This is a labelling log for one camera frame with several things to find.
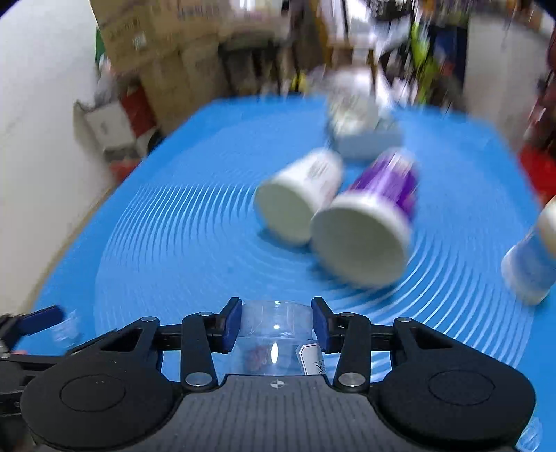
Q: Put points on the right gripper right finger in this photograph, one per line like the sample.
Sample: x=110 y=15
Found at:
x=348 y=336

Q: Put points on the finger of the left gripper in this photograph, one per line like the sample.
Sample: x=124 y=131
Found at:
x=39 y=320

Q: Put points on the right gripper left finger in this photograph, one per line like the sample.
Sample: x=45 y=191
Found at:
x=203 y=334

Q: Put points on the clear plastic cup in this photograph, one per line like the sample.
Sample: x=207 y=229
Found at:
x=276 y=338

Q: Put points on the purple paper cup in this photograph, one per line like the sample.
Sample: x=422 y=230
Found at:
x=364 y=236

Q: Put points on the white paper cup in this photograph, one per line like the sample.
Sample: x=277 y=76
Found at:
x=289 y=200

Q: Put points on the blue yellow paper cup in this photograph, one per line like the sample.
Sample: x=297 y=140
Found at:
x=528 y=268

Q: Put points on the blue silicone mat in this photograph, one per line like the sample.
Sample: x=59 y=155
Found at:
x=181 y=235

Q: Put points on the tissue box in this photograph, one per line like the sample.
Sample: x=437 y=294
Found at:
x=361 y=123

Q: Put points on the red white cardboard box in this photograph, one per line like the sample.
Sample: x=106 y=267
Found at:
x=124 y=130

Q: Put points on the lower brown cardboard box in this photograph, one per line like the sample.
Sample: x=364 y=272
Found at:
x=181 y=83

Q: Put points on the green bicycle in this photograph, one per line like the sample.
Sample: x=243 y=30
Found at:
x=418 y=76

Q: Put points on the top open cardboard box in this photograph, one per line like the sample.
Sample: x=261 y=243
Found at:
x=136 y=32

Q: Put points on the white cabinet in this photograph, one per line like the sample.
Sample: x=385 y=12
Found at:
x=503 y=63

